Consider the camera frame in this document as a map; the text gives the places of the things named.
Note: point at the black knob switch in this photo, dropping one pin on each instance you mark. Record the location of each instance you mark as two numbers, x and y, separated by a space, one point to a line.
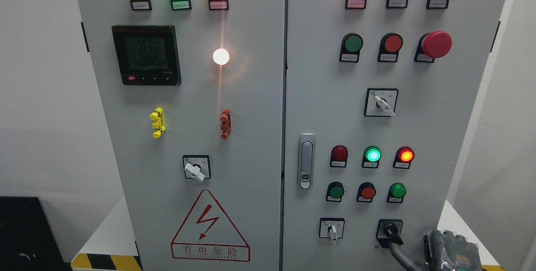
388 231

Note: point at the grey electrical cabinet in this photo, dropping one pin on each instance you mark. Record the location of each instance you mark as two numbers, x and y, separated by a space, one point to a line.
284 79

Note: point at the red terminal connector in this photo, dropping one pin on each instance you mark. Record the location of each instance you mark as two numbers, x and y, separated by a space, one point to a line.
226 126

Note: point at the dark red indicator light left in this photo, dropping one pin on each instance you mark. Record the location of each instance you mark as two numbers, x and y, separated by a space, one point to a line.
339 155

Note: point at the white lit indicator lamp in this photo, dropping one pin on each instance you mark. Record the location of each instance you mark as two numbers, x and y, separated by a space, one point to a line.
221 56

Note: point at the green push button lower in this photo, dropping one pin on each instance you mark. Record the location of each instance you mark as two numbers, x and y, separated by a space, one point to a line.
335 192

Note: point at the green push button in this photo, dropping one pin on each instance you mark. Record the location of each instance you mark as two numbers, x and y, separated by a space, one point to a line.
351 45
335 192

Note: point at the lit green indicator light middle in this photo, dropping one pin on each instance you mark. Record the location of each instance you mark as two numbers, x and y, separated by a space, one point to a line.
371 157

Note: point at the yellow terminal connector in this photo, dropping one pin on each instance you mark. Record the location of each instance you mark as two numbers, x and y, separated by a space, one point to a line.
158 122

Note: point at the green push button upper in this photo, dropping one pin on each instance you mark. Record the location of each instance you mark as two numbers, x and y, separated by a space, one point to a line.
351 45

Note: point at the red push button lower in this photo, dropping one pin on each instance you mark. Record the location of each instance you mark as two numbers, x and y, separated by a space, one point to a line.
366 192

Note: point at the red push button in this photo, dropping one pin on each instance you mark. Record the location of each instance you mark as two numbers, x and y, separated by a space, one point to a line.
389 48
366 192

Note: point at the red electric danger sticker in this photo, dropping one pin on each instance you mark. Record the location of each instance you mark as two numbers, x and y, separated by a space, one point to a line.
207 233

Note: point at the black digital power meter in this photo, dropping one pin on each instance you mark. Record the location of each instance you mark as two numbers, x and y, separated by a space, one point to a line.
147 54

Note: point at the red push button upper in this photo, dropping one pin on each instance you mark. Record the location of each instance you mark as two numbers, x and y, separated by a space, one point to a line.
389 48

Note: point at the green lit button lower right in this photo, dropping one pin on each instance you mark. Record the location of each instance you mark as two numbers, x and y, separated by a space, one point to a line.
396 193

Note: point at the red emergency stop button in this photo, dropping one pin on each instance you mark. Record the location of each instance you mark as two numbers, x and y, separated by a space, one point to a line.
433 45

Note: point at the white platform with hazard stripes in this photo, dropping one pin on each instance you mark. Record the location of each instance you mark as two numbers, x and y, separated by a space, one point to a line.
112 247

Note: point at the black box bottom left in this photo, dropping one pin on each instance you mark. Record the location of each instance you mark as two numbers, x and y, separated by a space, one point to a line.
26 240

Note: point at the silver door handle lock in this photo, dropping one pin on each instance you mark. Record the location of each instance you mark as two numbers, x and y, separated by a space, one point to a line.
305 161

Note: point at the white selector switch left door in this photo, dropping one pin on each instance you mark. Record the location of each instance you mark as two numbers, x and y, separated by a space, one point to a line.
197 167

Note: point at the white selector switch upper right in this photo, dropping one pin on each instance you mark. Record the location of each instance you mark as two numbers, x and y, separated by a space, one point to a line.
380 102

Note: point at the white selector switch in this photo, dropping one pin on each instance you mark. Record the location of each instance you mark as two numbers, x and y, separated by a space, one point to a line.
380 102
331 228

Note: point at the white selector switch bottom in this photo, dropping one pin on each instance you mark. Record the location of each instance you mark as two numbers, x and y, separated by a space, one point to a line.
331 228

